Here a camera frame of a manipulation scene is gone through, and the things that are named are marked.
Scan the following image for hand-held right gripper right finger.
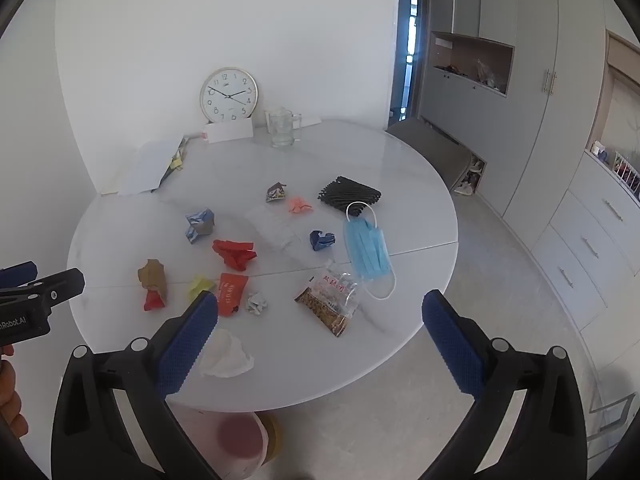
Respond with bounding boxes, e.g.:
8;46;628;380
421;288;589;480

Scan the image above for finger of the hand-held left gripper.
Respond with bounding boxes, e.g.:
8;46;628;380
0;267;86;315
0;260;39;287

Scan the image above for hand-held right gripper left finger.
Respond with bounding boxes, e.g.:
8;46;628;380
51;290;222;480

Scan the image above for white tissue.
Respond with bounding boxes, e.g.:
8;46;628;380
198;328;255;379

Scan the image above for yellow paper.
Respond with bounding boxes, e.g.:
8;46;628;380
185;274;217;304

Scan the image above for red packet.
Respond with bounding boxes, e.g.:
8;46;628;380
217;272;250;320

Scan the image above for brown paper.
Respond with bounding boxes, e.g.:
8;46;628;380
137;258;169;300

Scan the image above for red wrapper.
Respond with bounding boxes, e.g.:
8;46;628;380
211;238;259;272

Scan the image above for pink waste bin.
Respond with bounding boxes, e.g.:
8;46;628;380
170;404;271;480

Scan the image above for blue grey wrapper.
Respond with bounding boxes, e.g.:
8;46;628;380
184;207;217;245

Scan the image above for blue face mask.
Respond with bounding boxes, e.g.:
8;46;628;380
342;200;399;301

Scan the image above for clear brown snack packet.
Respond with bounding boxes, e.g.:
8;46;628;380
293;261;362;339

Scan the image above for clear plastic bag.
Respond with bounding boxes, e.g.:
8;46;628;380
247;205;302;254

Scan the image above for person's left hand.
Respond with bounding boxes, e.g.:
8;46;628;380
0;359;29;441

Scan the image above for white paper sheets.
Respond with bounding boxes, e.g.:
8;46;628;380
100;136;187;196

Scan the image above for dark blue crumpled wrapper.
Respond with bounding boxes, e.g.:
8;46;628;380
308;230;336;252

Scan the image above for grey drawer unit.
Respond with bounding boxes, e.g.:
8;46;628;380
529;149;640;343

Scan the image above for yellow printed packet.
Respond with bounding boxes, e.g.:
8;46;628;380
159;137;190;187

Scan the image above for black mesh pad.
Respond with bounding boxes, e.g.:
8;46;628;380
317;175;382;211

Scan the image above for grey brown chair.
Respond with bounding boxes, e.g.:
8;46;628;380
385;118;472;191

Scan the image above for white card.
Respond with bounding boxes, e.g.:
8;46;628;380
205;118;254;145

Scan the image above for dark doorway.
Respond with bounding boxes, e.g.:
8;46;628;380
387;0;432;132

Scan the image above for grey wall cabinet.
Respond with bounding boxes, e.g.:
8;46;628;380
416;0;609;222

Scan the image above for white wire rack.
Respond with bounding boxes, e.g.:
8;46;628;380
606;150;640;192

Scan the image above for gold rimmed wall clock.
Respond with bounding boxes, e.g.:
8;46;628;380
200;67;259;124

